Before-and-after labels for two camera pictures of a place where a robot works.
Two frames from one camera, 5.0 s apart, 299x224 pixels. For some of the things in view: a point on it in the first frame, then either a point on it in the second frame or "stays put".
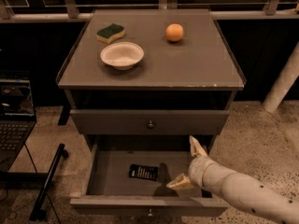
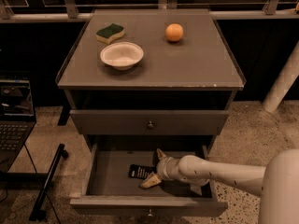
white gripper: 196,172 to 163,169
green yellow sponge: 110,33 stays put
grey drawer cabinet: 140,85 stays put
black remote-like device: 144,172 stays put
